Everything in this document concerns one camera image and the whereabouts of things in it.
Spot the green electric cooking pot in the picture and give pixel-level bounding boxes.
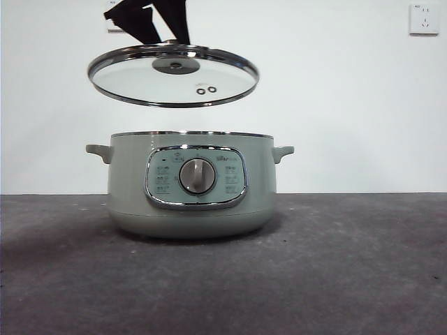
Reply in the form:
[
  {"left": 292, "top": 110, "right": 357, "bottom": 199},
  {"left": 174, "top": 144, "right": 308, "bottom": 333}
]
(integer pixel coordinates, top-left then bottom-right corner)
[{"left": 85, "top": 131, "right": 295, "bottom": 239}]

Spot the white wall socket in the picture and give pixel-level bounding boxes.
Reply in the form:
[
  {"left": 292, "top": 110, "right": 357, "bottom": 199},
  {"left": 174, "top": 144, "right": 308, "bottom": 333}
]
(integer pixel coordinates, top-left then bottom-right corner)
[
  {"left": 409, "top": 3, "right": 440, "bottom": 36},
  {"left": 107, "top": 0, "right": 132, "bottom": 34}
]

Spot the glass lid with green knob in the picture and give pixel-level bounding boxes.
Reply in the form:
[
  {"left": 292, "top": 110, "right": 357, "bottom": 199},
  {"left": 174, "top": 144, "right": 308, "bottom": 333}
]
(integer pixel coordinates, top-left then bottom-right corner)
[{"left": 87, "top": 40, "right": 261, "bottom": 108}]

